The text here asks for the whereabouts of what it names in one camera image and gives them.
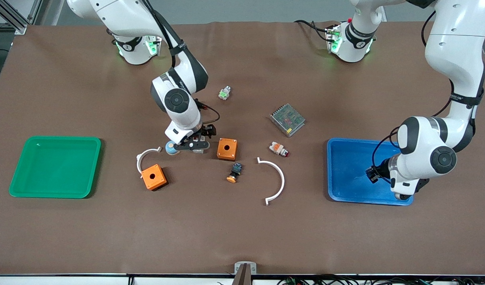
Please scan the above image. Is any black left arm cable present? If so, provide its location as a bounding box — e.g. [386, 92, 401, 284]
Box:
[371, 126, 402, 175]

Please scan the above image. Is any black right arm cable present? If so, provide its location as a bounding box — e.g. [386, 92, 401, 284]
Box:
[197, 101, 221, 128]

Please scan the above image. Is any large white curved plastic piece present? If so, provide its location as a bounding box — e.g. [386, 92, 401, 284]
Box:
[256, 157, 286, 207]

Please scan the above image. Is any red white push-button switch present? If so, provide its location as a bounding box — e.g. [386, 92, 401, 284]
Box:
[269, 141, 290, 158]

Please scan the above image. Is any orange button box with hole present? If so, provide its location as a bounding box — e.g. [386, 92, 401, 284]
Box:
[216, 137, 239, 162]
[141, 163, 168, 192]

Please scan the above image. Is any blue plastic tray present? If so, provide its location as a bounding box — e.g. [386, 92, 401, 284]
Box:
[327, 137, 414, 206]

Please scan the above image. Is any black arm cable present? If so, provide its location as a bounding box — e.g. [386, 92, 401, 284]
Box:
[371, 126, 402, 175]
[197, 101, 221, 128]

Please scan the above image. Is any small white curved plastic piece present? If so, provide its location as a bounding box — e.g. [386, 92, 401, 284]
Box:
[136, 146, 163, 179]

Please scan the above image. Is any black orange-capped push button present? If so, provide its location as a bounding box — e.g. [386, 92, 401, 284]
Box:
[226, 161, 244, 184]

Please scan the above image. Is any black base power cable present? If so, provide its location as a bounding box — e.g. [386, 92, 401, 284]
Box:
[294, 19, 331, 42]

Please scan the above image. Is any aluminium frame profile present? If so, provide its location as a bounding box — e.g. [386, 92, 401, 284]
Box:
[0, 0, 43, 35]

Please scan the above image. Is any grey metal camera bracket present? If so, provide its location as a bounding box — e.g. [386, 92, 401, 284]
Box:
[231, 261, 258, 285]

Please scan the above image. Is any metal mesh power supply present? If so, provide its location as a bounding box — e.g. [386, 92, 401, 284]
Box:
[269, 103, 307, 138]

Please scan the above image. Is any green plastic tray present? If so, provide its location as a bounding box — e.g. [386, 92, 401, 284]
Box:
[9, 136, 102, 199]

